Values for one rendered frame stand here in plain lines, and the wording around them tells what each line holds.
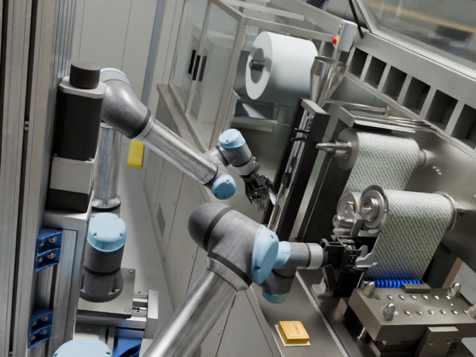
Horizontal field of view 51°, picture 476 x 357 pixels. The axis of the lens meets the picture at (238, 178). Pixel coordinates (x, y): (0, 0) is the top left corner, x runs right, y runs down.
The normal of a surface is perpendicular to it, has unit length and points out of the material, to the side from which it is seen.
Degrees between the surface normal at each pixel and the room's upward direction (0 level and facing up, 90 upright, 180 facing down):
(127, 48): 90
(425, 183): 90
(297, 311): 0
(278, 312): 0
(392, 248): 90
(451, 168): 90
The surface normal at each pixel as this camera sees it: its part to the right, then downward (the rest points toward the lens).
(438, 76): -0.93, -0.09
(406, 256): 0.28, 0.47
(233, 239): -0.26, -0.51
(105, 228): 0.28, -0.81
